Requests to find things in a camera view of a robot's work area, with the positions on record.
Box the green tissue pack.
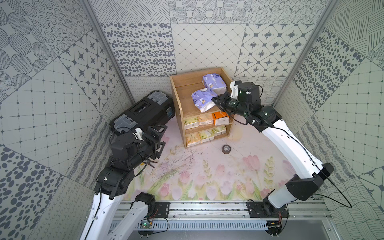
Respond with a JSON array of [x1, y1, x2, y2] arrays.
[[198, 130, 215, 143], [212, 126, 227, 136]]

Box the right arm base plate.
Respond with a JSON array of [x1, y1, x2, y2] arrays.
[[246, 200, 290, 219]]

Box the purple tissue pack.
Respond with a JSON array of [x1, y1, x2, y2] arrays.
[[202, 74, 227, 95], [191, 88, 218, 113]]

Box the aluminium mounting rail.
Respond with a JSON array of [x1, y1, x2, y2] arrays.
[[84, 199, 333, 222]]

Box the green tissue pack bottom middle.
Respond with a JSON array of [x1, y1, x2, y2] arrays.
[[198, 130, 215, 143]]

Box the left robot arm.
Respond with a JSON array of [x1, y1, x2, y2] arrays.
[[80, 125, 167, 240]]

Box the beige tissue pack shelf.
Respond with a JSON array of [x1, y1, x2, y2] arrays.
[[198, 114, 214, 126]]

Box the green tissue pack bottom right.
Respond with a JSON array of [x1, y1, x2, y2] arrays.
[[212, 126, 227, 136]]

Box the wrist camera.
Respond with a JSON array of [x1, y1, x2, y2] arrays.
[[230, 81, 242, 100], [135, 128, 143, 140]]

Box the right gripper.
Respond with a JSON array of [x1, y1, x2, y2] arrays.
[[211, 91, 250, 119]]

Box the yellow tissue pack bottom left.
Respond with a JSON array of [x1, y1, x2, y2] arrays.
[[186, 133, 201, 148]]

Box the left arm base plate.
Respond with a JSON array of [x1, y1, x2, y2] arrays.
[[128, 201, 171, 219]]

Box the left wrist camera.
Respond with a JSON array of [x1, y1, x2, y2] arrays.
[[135, 128, 143, 140]]

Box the grey tape roll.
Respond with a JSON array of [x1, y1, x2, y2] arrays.
[[222, 145, 232, 155]]

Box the wooden shelf unit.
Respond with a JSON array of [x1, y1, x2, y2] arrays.
[[169, 66, 243, 150]]

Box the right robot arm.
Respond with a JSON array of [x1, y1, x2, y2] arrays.
[[212, 81, 334, 216]]

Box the black plastic toolbox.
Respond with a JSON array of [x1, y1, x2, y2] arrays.
[[110, 90, 175, 136]]

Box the green tissue pack middle shelf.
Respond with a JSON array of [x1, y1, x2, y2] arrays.
[[184, 117, 199, 130]]

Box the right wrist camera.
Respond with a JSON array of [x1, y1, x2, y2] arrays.
[[230, 81, 242, 100]]

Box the yellow handled pliers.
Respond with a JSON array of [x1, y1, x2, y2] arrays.
[[144, 160, 158, 169]]

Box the orange tissue pack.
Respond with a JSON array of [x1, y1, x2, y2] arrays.
[[213, 112, 230, 126]]

